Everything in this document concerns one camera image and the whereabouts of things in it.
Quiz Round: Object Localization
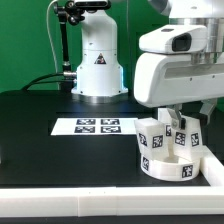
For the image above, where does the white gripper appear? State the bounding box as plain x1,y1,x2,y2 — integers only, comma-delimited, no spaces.
134,53,224,130

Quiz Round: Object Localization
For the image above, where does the white round stool seat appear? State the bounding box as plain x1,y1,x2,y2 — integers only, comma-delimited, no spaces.
140,155,200,182

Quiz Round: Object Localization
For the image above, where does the white L-shaped obstacle fence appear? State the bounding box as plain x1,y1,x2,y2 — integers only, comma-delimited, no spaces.
0,150,224,218

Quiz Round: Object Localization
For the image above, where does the white fiducial marker sheet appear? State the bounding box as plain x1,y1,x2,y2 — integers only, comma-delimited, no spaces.
51,118,136,136

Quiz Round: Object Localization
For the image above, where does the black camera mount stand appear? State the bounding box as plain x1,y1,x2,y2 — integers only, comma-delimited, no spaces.
54,0,111,92

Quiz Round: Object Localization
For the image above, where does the black cable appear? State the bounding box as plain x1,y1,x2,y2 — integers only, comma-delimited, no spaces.
21,72,78,91

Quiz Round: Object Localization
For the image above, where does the white cable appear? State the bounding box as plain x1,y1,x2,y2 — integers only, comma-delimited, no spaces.
45,0,60,74

